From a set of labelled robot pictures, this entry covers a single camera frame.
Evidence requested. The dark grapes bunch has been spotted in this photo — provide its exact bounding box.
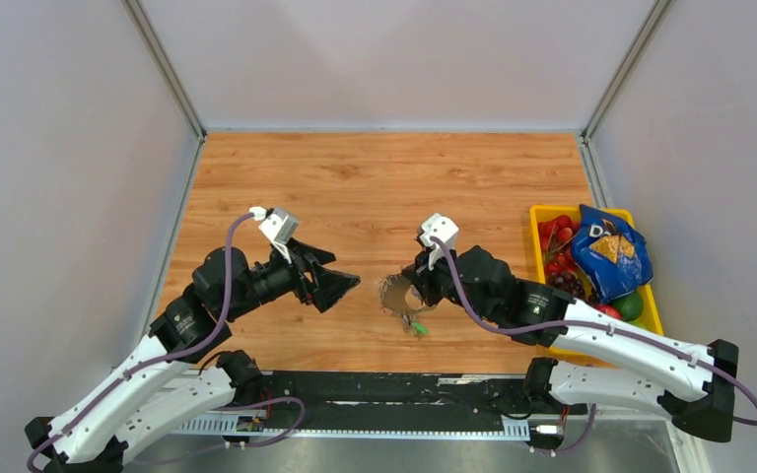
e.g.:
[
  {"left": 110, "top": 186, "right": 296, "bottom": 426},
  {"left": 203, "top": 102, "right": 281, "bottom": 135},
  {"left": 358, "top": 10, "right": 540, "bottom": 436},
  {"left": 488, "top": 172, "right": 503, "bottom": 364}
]
[{"left": 546, "top": 270, "right": 599, "bottom": 306}]

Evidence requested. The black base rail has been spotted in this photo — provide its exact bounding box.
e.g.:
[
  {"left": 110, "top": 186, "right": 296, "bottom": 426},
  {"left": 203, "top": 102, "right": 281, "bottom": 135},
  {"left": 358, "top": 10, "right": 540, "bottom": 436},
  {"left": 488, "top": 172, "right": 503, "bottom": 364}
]
[{"left": 150, "top": 369, "right": 588, "bottom": 445}]

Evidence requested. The red cherries bunch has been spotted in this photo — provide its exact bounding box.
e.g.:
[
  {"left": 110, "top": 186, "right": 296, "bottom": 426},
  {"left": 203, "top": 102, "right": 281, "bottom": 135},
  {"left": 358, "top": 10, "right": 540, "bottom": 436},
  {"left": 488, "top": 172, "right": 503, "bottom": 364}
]
[{"left": 536, "top": 215, "right": 581, "bottom": 275}]

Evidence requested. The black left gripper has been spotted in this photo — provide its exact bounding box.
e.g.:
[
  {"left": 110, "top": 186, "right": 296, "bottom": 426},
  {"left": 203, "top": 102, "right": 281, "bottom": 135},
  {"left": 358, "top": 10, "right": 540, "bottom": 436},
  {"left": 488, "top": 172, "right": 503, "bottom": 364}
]
[{"left": 225, "top": 236, "right": 361, "bottom": 319}]

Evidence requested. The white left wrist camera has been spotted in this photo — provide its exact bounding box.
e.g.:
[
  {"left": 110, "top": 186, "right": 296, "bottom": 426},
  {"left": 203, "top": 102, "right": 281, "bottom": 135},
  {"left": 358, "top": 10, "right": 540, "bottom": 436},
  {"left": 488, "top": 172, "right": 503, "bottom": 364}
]
[{"left": 248, "top": 206, "right": 300, "bottom": 263}]

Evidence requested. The large metal key ring plate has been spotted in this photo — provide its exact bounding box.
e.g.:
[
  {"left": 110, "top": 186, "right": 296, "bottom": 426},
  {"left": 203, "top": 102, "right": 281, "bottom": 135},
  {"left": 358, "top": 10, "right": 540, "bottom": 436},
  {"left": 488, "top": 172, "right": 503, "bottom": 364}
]
[{"left": 378, "top": 273, "right": 437, "bottom": 317}]

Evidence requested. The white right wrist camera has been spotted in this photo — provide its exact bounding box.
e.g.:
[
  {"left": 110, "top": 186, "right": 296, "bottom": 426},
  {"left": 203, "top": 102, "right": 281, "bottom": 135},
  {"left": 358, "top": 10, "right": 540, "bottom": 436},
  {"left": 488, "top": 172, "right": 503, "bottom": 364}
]
[{"left": 417, "top": 213, "right": 459, "bottom": 270}]

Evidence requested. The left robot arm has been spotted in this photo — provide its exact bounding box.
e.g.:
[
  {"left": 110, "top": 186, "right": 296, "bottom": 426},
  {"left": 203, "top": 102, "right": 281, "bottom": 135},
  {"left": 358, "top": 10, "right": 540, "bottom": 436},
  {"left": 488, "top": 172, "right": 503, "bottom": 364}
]
[{"left": 25, "top": 238, "right": 361, "bottom": 472}]

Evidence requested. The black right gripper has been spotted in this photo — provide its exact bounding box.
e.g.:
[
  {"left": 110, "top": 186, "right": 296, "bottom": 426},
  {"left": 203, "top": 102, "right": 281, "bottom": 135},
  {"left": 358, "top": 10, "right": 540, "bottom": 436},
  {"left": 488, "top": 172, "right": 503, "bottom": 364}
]
[{"left": 402, "top": 241, "right": 498, "bottom": 324}]

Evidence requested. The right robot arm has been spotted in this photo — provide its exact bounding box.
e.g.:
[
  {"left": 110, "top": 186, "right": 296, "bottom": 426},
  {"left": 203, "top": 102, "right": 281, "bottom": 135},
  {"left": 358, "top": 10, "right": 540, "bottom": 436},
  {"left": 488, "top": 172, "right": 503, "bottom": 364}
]
[{"left": 401, "top": 246, "right": 739, "bottom": 442}]

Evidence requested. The blue chips bag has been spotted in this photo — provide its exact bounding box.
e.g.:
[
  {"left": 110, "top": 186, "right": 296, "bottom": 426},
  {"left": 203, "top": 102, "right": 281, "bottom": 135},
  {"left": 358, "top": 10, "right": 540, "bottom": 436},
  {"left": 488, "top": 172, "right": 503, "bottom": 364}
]
[{"left": 570, "top": 204, "right": 654, "bottom": 304}]

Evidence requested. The green lime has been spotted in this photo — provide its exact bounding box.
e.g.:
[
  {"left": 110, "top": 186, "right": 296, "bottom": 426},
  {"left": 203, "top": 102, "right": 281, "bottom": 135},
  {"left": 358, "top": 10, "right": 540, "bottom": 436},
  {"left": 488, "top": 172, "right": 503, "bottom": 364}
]
[{"left": 610, "top": 292, "right": 645, "bottom": 322}]

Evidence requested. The red apple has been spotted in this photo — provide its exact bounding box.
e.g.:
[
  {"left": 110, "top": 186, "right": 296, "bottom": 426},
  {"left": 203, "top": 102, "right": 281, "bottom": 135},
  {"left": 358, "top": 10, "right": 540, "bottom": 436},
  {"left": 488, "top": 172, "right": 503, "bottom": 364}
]
[{"left": 596, "top": 304, "right": 623, "bottom": 320}]

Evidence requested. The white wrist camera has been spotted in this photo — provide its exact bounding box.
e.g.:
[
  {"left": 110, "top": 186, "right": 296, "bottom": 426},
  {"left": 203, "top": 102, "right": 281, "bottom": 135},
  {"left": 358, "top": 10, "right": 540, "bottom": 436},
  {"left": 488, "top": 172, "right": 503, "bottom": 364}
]
[
  {"left": 248, "top": 206, "right": 300, "bottom": 263},
  {"left": 417, "top": 213, "right": 459, "bottom": 270}
]

